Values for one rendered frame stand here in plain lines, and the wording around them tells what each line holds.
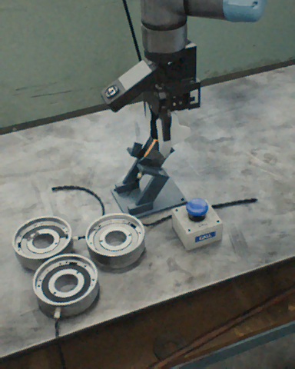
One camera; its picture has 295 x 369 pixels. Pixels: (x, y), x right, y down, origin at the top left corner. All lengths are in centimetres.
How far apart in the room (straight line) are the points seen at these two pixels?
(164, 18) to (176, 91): 14
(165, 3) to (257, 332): 70
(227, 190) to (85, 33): 157
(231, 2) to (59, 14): 171
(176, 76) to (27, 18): 157
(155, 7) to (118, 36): 173
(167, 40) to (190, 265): 38
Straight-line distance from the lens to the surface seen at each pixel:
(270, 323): 119
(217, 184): 110
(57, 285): 92
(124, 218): 98
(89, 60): 258
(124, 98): 90
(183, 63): 91
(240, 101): 137
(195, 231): 94
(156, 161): 101
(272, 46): 300
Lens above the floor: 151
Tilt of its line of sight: 39 degrees down
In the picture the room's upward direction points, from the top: 3 degrees counter-clockwise
